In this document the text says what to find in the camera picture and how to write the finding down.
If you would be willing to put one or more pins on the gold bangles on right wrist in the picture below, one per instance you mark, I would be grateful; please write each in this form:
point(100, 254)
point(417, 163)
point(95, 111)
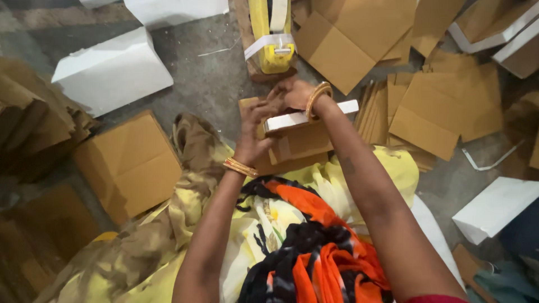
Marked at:
point(316, 99)

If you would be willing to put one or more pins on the gold bangles on left wrist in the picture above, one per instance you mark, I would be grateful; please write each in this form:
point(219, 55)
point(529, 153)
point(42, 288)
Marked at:
point(240, 166)

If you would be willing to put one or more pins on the person's left fingers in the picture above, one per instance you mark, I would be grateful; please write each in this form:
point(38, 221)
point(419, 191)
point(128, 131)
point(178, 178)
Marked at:
point(260, 114)

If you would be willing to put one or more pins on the orange and black scarf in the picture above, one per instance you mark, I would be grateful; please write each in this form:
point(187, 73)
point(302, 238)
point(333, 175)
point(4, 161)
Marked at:
point(320, 252)

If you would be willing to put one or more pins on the teal cloth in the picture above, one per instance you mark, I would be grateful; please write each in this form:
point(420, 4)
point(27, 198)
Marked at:
point(511, 282)

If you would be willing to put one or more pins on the brown and white cardboard box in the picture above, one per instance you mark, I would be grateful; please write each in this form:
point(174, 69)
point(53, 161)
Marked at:
point(294, 139)

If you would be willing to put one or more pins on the gold bangles on wrist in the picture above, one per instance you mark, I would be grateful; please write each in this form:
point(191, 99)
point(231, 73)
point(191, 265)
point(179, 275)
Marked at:
point(240, 166)
point(316, 99)

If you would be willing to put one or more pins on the stack of brown cardboard sheets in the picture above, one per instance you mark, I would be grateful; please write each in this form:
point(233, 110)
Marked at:
point(381, 122)

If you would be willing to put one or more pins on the person's right hand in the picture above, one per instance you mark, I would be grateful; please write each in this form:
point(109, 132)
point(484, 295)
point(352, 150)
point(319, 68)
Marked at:
point(292, 93)

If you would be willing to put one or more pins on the yellow tape dispenser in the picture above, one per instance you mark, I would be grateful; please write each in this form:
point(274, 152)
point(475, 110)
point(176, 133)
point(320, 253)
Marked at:
point(273, 38)

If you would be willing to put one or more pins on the white tape strip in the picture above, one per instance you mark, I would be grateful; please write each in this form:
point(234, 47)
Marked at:
point(490, 160)

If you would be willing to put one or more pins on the white folded carton box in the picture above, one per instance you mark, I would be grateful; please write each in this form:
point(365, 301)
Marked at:
point(495, 208)
point(110, 71)
point(177, 10)

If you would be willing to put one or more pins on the flat brown cardboard sheet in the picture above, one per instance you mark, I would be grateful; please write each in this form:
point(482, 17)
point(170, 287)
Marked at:
point(446, 109)
point(436, 21)
point(349, 46)
point(128, 166)
point(469, 265)

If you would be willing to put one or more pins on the yellow floral dress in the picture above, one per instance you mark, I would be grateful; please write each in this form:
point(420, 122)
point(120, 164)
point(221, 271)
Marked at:
point(177, 235)

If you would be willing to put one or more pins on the heap of brown cardboard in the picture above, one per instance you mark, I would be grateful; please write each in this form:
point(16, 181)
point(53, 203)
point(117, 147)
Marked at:
point(36, 122)

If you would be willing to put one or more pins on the person's right fingers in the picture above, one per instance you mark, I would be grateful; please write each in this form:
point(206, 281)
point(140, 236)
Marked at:
point(278, 99)

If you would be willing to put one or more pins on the open brown and white box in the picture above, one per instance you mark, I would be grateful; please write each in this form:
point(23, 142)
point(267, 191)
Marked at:
point(520, 52)
point(490, 25)

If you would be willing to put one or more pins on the person's left hand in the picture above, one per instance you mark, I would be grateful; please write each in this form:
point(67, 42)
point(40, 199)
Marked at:
point(249, 134)

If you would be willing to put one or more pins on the brown cloth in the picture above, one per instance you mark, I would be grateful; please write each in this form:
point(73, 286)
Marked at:
point(193, 143)

